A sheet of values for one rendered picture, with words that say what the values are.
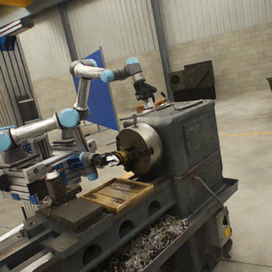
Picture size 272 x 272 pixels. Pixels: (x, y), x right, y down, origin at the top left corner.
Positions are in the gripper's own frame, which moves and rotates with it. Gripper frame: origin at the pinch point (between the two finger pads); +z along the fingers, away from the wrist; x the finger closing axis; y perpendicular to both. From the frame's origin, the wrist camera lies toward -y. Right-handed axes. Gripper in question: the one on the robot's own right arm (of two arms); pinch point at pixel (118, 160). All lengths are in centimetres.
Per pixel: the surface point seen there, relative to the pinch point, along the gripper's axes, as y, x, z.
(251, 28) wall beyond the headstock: -967, 122, -316
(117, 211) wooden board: 19.2, -19.7, 14.7
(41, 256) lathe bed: 59, -23, 6
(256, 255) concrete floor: -82, -109, 37
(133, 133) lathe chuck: -15.1, 12.4, 0.8
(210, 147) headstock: -74, -17, 15
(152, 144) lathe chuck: -19.3, 4.2, 11.4
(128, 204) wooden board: 11.2, -19.5, 14.8
